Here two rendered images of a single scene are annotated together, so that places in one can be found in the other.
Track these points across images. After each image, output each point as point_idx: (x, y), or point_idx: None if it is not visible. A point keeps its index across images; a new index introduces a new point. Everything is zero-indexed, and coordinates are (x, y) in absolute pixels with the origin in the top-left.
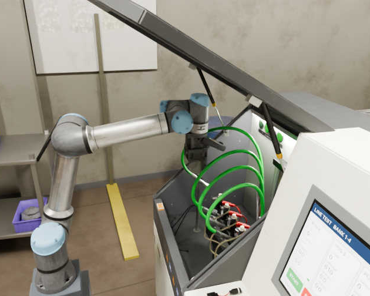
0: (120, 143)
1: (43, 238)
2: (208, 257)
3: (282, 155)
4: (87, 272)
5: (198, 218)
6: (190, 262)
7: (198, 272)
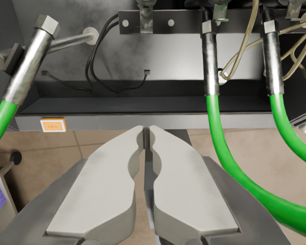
0: None
1: None
2: (173, 36)
3: None
4: (148, 190)
5: (84, 37)
6: (175, 73)
7: (202, 65)
